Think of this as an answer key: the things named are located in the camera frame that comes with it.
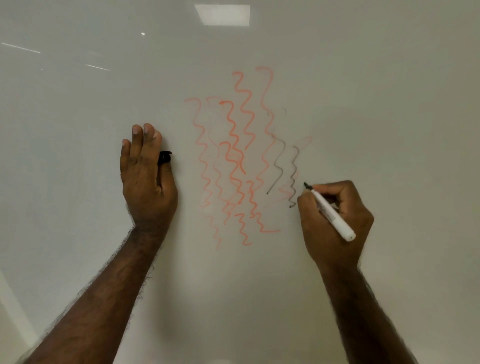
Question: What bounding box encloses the white whiteboard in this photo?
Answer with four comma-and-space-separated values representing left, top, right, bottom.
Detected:
0, 0, 480, 364

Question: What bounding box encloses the person's right forearm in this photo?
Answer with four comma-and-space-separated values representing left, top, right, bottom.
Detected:
318, 262, 419, 364

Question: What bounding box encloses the person's left forearm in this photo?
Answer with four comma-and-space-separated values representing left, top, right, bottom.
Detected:
18, 224, 170, 364

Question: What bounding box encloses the black whiteboard marker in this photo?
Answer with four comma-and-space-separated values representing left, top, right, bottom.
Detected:
302, 182, 357, 243

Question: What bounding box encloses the person's right hand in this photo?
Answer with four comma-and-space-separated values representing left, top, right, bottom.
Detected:
296, 179, 375, 271

